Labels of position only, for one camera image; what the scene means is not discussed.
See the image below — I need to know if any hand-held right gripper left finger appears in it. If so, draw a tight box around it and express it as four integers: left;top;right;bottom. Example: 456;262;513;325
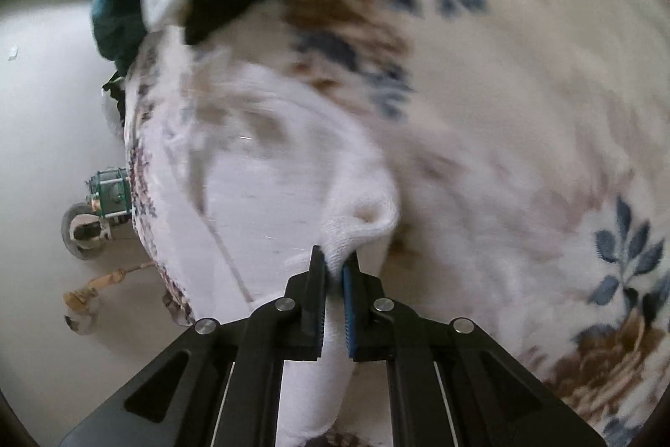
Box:
59;245;328;447

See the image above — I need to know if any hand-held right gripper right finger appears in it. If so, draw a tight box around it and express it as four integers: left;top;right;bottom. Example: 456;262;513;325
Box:
341;252;608;447

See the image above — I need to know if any white knit garment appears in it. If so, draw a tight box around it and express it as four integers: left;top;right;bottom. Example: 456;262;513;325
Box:
140;62;401;445

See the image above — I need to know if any tan toy on floor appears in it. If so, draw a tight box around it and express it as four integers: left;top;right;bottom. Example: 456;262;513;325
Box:
63;261;157;333

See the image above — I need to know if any green toy cart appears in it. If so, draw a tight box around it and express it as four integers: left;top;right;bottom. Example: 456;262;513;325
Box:
86;168;131;224

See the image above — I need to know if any floral printed blanket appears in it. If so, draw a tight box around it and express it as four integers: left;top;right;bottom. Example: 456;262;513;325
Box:
121;0;670;447

